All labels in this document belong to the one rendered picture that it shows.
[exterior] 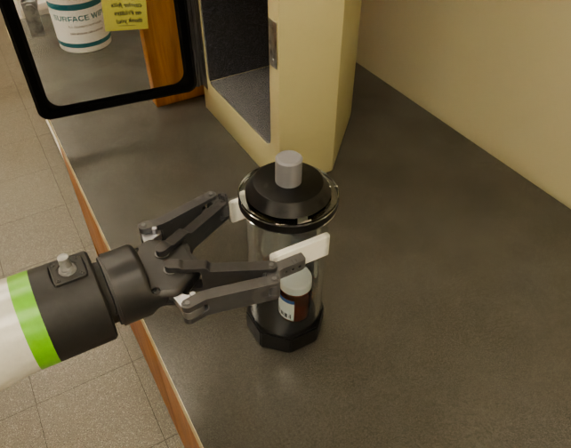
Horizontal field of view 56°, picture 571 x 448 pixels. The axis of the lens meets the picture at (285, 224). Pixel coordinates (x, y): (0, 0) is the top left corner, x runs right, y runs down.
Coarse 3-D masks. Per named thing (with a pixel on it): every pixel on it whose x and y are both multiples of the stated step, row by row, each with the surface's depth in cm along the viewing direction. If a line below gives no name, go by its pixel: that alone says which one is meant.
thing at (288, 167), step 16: (288, 160) 53; (256, 176) 56; (272, 176) 56; (288, 176) 54; (304, 176) 57; (320, 176) 57; (256, 192) 55; (272, 192) 54; (288, 192) 54; (304, 192) 55; (320, 192) 55; (256, 208) 54; (272, 208) 54; (288, 208) 53; (304, 208) 54; (320, 208) 55
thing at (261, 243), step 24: (240, 192) 57; (336, 192) 57; (264, 216) 54; (312, 216) 54; (264, 240) 56; (288, 240) 55; (312, 264) 59; (288, 288) 61; (312, 288) 62; (264, 312) 65; (288, 312) 63; (312, 312) 66
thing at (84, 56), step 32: (64, 0) 89; (96, 0) 91; (128, 0) 93; (160, 0) 95; (64, 32) 92; (96, 32) 94; (128, 32) 96; (160, 32) 98; (64, 64) 95; (96, 64) 97; (128, 64) 100; (160, 64) 102; (64, 96) 99; (96, 96) 101
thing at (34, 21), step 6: (24, 0) 86; (30, 0) 86; (24, 6) 86; (30, 6) 86; (36, 6) 86; (24, 12) 86; (30, 12) 86; (36, 12) 87; (30, 18) 87; (36, 18) 87; (30, 24) 88; (36, 24) 88; (42, 24) 88; (30, 30) 88; (36, 30) 88; (42, 30) 89
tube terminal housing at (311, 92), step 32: (288, 0) 72; (320, 0) 74; (352, 0) 84; (288, 32) 75; (320, 32) 78; (352, 32) 91; (288, 64) 78; (320, 64) 81; (352, 64) 99; (288, 96) 82; (320, 96) 85; (288, 128) 86; (320, 128) 89; (256, 160) 98; (320, 160) 94
